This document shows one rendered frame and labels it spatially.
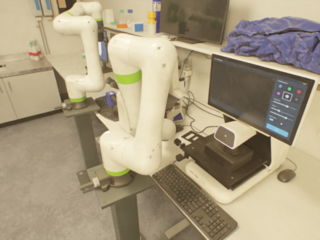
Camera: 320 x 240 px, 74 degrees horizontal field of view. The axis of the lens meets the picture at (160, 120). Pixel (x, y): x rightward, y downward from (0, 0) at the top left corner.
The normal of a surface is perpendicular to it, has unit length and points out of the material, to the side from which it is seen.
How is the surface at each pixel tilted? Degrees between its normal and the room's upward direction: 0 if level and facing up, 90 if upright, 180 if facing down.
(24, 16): 90
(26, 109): 90
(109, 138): 14
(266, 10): 90
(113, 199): 0
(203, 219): 5
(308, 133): 90
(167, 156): 0
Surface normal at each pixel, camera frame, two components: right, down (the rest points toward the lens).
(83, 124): 0.50, 0.44
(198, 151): 0.00, -0.86
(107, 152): -0.52, 0.40
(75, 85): 0.04, 0.44
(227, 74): -0.82, 0.33
